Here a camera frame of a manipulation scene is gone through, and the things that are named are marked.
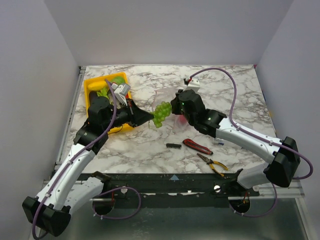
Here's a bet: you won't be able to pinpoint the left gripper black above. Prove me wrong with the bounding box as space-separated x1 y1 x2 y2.
103 98 155 131

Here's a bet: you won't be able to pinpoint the green grapes bunch toy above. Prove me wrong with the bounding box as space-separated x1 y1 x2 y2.
150 101 172 128

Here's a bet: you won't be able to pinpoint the red apple toy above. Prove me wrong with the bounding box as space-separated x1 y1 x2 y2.
177 115 188 126

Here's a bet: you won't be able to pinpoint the clear zip top bag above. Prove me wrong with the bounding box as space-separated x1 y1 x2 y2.
152 87 188 133

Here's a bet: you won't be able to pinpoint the green cabbage toy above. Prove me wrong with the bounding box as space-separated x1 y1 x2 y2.
111 76 126 85

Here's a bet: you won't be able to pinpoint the purple eggplant toy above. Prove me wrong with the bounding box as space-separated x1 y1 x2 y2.
88 91 99 105

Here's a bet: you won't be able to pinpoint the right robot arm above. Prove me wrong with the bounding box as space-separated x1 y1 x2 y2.
170 89 301 196

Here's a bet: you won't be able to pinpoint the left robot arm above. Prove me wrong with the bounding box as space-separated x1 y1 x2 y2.
22 96 154 240

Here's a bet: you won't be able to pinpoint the red black utility knife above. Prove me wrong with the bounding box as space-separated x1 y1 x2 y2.
182 138 214 155

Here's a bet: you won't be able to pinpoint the white celery toy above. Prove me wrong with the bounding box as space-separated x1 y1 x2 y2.
96 86 110 99

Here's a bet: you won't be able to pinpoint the clear small plastic box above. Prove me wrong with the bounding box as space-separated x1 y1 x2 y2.
213 138 225 146

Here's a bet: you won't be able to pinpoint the yellow lemon toy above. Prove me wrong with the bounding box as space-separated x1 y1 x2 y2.
87 80 108 92

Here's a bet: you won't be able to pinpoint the yellow plastic tray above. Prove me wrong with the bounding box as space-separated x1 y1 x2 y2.
83 71 135 136

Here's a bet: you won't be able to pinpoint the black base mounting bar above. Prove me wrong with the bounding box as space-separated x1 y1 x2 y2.
75 171 274 208

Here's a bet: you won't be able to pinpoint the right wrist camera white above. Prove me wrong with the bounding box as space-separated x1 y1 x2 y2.
183 78 200 93

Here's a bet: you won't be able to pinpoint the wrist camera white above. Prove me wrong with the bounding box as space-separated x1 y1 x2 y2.
183 78 200 93
111 82 131 106

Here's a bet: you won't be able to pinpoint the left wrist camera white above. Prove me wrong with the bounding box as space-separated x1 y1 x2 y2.
111 82 131 106

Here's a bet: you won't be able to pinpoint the yellow handled pliers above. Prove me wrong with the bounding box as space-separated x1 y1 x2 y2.
197 153 229 178

